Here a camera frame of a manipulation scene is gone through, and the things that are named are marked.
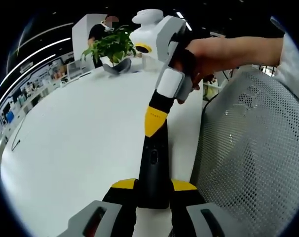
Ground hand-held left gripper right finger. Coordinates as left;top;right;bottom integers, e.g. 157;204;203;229
169;179;229;237

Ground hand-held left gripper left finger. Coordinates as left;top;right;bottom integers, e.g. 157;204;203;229
57;178;140;237

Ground black remote control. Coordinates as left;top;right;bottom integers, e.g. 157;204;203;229
137;118;173;210

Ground person's right hand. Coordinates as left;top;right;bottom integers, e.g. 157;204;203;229
174;37;239;91

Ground potted green plant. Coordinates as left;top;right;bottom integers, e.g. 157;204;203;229
80;24;137;67

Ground dark grey curved headset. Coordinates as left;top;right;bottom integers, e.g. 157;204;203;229
102;59;132;75

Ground grey mesh chair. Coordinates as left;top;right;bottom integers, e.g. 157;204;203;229
191;66;299;237

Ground person's white shirt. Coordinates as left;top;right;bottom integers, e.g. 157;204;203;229
275;32;299;99

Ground grey cable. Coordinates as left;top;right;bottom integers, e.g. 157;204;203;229
10;118;26;150

